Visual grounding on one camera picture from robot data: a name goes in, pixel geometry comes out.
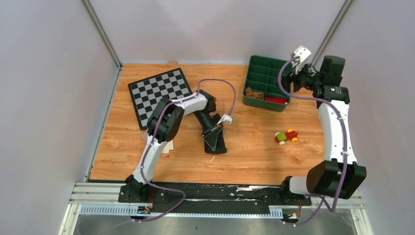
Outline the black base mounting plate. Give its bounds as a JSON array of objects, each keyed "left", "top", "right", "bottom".
[{"left": 118, "top": 181, "right": 313, "bottom": 207}]

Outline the aluminium corner post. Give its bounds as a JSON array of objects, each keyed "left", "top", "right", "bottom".
[
  {"left": 311, "top": 0, "right": 355, "bottom": 66},
  {"left": 80, "top": 0, "right": 123, "bottom": 71}
]

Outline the aluminium front rail frame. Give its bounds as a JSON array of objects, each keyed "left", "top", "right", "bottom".
[{"left": 58, "top": 182, "right": 373, "bottom": 235}]

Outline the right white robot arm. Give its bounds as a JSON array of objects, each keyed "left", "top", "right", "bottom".
[{"left": 277, "top": 55, "right": 367, "bottom": 205}]

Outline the right aluminium corner post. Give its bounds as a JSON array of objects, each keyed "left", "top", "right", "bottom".
[{"left": 311, "top": 0, "right": 355, "bottom": 66}]

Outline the red item in tray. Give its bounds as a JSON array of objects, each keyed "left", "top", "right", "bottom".
[{"left": 265, "top": 97, "right": 288, "bottom": 105}]

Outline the pink underwear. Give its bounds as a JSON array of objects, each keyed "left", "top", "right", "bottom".
[{"left": 141, "top": 132, "right": 173, "bottom": 154}]

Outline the left aluminium corner post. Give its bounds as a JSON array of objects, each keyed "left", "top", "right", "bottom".
[{"left": 80, "top": 0, "right": 123, "bottom": 71}]

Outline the purple cable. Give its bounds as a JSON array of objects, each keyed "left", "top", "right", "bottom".
[
  {"left": 277, "top": 55, "right": 349, "bottom": 227},
  {"left": 107, "top": 78, "right": 237, "bottom": 228}
]

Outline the green compartment tray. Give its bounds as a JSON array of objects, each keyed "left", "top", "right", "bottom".
[{"left": 242, "top": 55, "right": 290, "bottom": 112}]

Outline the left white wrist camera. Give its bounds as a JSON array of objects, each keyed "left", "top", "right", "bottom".
[{"left": 217, "top": 114, "right": 233, "bottom": 125}]

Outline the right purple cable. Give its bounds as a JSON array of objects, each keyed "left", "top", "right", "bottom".
[{"left": 277, "top": 55, "right": 349, "bottom": 227}]

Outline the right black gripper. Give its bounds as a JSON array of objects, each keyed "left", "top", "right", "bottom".
[{"left": 274, "top": 59, "right": 321, "bottom": 95}]

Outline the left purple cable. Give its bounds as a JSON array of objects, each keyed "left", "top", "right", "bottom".
[{"left": 107, "top": 78, "right": 237, "bottom": 228}]

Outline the red green toy car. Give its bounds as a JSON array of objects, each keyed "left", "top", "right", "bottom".
[{"left": 274, "top": 129, "right": 298, "bottom": 146}]

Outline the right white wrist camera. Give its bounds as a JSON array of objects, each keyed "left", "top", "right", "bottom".
[{"left": 291, "top": 46, "right": 311, "bottom": 74}]

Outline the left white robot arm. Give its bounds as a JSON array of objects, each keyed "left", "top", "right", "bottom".
[{"left": 120, "top": 90, "right": 227, "bottom": 202}]

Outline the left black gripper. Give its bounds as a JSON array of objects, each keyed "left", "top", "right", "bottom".
[{"left": 194, "top": 111, "right": 224, "bottom": 152}]

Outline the brown underwear white waistband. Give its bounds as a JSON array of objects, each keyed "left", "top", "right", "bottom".
[{"left": 244, "top": 87, "right": 265, "bottom": 100}]

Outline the black white chessboard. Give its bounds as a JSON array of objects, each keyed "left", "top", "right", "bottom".
[{"left": 128, "top": 68, "right": 193, "bottom": 130}]

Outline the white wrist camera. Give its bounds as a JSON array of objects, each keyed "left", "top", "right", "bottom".
[
  {"left": 217, "top": 114, "right": 233, "bottom": 125},
  {"left": 291, "top": 46, "right": 311, "bottom": 74}
]

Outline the black pinstriped underwear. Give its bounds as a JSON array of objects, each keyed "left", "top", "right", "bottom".
[{"left": 203, "top": 128, "right": 227, "bottom": 155}]

